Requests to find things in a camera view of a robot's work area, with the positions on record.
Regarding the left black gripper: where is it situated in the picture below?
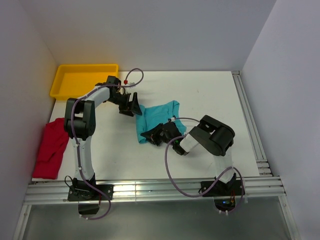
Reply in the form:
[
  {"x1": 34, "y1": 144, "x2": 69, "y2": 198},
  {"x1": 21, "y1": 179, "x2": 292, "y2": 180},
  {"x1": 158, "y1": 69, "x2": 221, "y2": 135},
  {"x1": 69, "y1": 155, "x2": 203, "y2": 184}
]
[{"x1": 107, "y1": 92, "x2": 142, "y2": 117}]

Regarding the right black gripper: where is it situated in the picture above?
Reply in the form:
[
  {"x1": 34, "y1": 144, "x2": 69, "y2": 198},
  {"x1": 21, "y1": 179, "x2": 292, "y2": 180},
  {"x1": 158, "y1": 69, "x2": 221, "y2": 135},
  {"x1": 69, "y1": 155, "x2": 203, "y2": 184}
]
[{"x1": 141, "y1": 122, "x2": 175, "y2": 146}]

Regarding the teal t shirt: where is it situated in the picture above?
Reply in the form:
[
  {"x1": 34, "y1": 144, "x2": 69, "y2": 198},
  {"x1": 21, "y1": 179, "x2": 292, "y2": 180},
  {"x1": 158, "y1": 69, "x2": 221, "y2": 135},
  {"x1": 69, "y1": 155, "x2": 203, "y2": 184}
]
[{"x1": 136, "y1": 100, "x2": 180, "y2": 144}]

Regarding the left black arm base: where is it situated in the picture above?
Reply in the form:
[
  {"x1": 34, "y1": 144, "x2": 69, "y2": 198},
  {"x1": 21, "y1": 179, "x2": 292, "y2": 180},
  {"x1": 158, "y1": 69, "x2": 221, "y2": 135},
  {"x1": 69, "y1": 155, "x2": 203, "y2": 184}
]
[{"x1": 64, "y1": 175, "x2": 114, "y2": 220}]

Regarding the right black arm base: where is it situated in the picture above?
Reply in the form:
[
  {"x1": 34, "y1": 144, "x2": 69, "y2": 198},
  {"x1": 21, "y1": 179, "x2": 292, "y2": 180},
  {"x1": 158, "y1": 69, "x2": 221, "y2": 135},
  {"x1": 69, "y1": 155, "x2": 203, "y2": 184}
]
[{"x1": 202, "y1": 178, "x2": 246, "y2": 212}]

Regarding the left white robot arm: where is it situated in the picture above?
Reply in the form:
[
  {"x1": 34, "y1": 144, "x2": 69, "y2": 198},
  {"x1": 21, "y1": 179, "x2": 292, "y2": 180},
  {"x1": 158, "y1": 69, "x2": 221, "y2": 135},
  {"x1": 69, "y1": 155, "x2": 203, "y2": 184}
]
[{"x1": 63, "y1": 76, "x2": 142, "y2": 200}]

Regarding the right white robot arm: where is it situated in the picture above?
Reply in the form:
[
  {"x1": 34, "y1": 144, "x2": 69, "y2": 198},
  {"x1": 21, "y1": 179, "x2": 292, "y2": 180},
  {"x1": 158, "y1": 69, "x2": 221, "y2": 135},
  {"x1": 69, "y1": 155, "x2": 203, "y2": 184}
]
[{"x1": 138, "y1": 115, "x2": 237, "y2": 195}]

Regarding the yellow plastic tray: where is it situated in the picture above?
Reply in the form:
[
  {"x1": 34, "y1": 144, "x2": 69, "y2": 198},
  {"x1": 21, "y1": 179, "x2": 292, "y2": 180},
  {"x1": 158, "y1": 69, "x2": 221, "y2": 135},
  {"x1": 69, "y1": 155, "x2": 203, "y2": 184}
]
[{"x1": 49, "y1": 64, "x2": 119, "y2": 101}]

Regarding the red t shirt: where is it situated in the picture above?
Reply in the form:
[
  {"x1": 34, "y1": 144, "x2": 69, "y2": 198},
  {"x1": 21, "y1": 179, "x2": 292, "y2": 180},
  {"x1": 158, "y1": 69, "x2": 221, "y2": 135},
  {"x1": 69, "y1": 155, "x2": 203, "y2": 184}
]
[{"x1": 32, "y1": 118, "x2": 69, "y2": 180}]

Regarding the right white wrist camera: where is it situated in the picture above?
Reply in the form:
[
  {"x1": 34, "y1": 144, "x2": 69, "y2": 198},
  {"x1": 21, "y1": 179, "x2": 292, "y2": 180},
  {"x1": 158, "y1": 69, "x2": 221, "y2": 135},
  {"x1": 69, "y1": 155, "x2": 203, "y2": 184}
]
[{"x1": 168, "y1": 116, "x2": 176, "y2": 123}]

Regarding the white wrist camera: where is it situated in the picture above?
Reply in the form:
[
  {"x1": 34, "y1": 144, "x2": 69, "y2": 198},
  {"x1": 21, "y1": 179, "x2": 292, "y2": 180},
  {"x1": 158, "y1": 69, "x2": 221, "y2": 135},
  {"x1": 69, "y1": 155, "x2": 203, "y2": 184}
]
[
  {"x1": 122, "y1": 79, "x2": 139, "y2": 89},
  {"x1": 168, "y1": 116, "x2": 176, "y2": 123}
]

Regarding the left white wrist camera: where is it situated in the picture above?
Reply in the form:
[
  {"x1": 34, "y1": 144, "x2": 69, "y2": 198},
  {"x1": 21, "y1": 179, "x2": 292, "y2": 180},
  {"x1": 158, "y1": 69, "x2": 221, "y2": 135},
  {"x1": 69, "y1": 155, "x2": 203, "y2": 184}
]
[{"x1": 122, "y1": 79, "x2": 139, "y2": 89}]

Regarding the right side aluminium rail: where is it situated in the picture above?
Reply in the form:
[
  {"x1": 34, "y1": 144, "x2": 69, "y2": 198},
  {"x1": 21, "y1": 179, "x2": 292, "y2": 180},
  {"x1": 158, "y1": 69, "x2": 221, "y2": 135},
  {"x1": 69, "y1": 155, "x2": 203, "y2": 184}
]
[{"x1": 231, "y1": 70, "x2": 273, "y2": 177}]

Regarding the aluminium rail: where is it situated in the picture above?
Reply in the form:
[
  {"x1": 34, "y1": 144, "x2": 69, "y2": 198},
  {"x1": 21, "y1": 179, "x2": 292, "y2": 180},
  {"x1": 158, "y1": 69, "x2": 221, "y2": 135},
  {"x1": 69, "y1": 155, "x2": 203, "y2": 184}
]
[
  {"x1": 13, "y1": 176, "x2": 286, "y2": 240},
  {"x1": 231, "y1": 70, "x2": 273, "y2": 177}
]

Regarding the front aluminium rail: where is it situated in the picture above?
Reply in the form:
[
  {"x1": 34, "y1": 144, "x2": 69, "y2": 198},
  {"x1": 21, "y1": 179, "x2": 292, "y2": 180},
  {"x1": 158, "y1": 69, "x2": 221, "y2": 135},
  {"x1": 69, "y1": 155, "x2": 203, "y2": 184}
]
[{"x1": 13, "y1": 176, "x2": 286, "y2": 240}]

